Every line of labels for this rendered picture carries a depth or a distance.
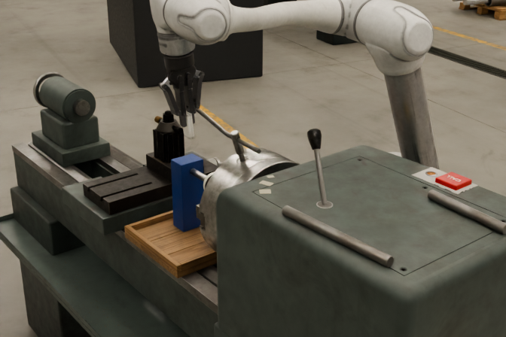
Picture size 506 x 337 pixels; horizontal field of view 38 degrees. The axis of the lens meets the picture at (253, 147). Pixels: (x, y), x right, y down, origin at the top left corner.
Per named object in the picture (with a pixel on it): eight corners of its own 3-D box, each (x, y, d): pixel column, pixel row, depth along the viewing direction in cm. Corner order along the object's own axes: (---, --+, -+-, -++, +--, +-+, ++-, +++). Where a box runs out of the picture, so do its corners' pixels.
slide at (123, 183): (222, 180, 249) (222, 168, 248) (109, 215, 225) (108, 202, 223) (193, 163, 263) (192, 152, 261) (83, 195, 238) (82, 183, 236)
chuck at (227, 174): (318, 228, 208) (298, 135, 191) (234, 289, 194) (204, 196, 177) (297, 216, 214) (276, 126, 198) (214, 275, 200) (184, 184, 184)
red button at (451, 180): (471, 186, 169) (472, 179, 168) (455, 194, 165) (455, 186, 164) (450, 178, 173) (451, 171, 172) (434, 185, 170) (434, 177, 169)
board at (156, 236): (276, 239, 223) (276, 228, 222) (177, 278, 202) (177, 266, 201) (219, 205, 245) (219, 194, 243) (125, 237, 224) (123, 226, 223)
